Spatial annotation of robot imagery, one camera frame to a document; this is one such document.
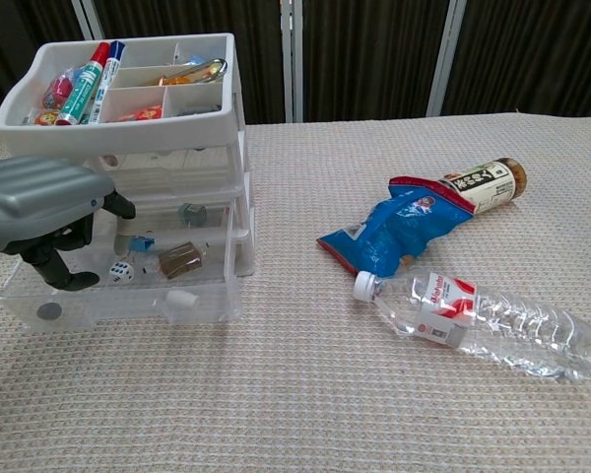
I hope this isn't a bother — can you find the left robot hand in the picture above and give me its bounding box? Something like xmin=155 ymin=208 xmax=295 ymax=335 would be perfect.
xmin=0 ymin=155 xmax=137 ymax=293

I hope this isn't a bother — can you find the clear plastic drawer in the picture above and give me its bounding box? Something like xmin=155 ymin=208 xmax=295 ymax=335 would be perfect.
xmin=0 ymin=231 xmax=243 ymax=329
xmin=91 ymin=132 xmax=248 ymax=191
xmin=98 ymin=186 xmax=250 ymax=238

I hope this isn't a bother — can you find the white die with black pips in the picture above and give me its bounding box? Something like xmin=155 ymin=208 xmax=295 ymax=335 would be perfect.
xmin=108 ymin=260 xmax=136 ymax=285

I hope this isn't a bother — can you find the red wrapped candy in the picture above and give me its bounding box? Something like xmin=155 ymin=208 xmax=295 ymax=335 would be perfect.
xmin=42 ymin=73 xmax=76 ymax=107

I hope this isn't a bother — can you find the red cap green marker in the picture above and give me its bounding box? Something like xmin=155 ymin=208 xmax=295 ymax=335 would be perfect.
xmin=54 ymin=41 xmax=111 ymax=127

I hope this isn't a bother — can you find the blue binder clip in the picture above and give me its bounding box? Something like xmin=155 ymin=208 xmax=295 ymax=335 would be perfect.
xmin=126 ymin=235 xmax=157 ymax=258

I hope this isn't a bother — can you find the red candy packet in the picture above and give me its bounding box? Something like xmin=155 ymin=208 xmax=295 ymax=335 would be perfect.
xmin=115 ymin=103 xmax=165 ymax=122

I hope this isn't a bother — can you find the blue cap white marker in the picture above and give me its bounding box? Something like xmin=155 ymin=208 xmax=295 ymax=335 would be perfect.
xmin=86 ymin=39 xmax=128 ymax=125

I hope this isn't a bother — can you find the brown wrapped packet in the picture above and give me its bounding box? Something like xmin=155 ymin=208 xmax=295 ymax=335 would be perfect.
xmin=157 ymin=240 xmax=204 ymax=280

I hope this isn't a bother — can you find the small white cylinder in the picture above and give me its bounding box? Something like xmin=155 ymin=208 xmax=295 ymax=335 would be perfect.
xmin=164 ymin=290 xmax=199 ymax=309

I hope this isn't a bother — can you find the beige woven tablecloth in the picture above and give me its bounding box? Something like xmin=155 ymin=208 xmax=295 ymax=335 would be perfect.
xmin=0 ymin=111 xmax=591 ymax=473

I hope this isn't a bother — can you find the blue snack bag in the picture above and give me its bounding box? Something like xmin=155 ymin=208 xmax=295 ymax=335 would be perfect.
xmin=316 ymin=175 xmax=477 ymax=280

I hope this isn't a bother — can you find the black folding screen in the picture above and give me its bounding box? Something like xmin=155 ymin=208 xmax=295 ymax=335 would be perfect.
xmin=0 ymin=0 xmax=591 ymax=130

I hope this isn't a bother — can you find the brown sauce bottle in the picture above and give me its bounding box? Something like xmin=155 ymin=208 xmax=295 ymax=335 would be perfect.
xmin=437 ymin=157 xmax=529 ymax=216

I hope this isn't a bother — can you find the clear plastic water bottle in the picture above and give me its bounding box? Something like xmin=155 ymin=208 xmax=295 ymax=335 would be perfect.
xmin=353 ymin=269 xmax=591 ymax=383

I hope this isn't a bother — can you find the white plastic drawer organizer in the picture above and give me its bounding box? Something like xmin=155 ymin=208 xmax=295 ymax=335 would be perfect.
xmin=0 ymin=32 xmax=258 ymax=278

